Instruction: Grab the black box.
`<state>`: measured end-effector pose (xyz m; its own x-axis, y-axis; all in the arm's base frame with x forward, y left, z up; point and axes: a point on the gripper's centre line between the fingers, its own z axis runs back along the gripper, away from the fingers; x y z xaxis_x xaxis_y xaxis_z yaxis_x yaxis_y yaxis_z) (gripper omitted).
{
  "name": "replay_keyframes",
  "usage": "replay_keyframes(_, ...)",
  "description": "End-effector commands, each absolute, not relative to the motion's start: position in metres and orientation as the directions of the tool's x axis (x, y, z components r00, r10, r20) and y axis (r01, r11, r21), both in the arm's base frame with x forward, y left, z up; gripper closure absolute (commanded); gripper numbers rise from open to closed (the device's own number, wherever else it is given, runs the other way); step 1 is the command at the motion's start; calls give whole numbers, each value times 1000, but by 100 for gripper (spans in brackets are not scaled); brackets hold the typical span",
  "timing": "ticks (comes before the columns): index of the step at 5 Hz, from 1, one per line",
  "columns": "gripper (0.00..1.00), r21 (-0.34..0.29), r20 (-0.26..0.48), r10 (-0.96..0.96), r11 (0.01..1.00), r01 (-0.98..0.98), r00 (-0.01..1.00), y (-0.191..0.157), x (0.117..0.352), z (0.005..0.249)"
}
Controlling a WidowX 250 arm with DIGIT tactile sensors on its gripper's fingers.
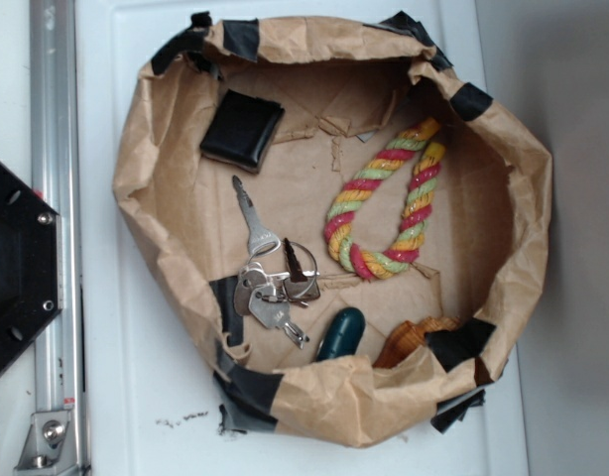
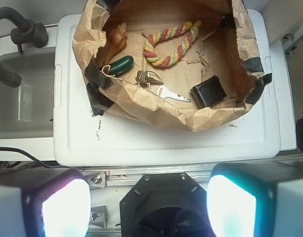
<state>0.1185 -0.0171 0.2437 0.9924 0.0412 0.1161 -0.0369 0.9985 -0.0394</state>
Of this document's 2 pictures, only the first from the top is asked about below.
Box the dark green capsule object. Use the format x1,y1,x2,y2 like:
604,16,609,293
315,307,366,362

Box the silver key ring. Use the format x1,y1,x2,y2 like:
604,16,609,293
276,241,321,304

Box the metal corner bracket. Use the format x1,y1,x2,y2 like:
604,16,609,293
13,410,76,475

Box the dark brown small key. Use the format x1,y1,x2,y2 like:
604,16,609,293
283,238,307,283

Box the multicolour twisted rope toy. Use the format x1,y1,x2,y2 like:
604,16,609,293
323,117,445,282

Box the orange wicker object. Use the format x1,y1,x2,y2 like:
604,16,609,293
373,316,461,369

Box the silver key with teeth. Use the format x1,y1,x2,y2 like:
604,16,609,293
248,286,309,349

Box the black octagonal mount plate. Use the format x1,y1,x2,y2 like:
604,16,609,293
0,162,61,377

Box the black box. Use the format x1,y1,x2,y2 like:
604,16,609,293
200,90,285,174

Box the round-headed silver key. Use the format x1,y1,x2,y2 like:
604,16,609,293
233,267,267,316

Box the brown paper bag bin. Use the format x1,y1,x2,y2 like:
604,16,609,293
113,13,552,447

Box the aluminium extrusion rail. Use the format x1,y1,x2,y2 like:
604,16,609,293
30,1,91,475

